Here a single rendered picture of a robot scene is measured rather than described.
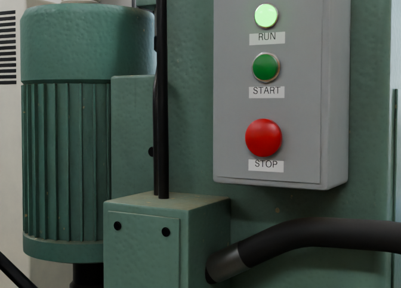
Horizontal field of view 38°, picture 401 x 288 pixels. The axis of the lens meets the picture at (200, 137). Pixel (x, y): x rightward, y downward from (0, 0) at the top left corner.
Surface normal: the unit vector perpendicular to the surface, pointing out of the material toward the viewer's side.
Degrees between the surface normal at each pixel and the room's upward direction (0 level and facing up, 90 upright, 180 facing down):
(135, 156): 90
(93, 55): 90
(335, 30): 90
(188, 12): 90
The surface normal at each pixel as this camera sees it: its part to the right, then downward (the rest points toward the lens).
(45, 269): 0.90, 0.03
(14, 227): -0.45, 0.04
